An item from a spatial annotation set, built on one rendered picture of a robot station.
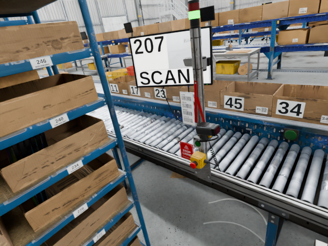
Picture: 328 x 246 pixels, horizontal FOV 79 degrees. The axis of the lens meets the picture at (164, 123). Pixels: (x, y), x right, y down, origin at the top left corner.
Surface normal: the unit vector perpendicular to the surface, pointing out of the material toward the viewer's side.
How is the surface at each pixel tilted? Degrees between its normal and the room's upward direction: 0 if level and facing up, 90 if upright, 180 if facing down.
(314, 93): 90
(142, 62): 86
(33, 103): 91
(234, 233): 0
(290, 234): 0
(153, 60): 86
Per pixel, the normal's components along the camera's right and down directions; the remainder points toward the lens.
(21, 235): -0.14, -0.89
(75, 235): 0.77, 0.18
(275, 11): -0.62, 0.41
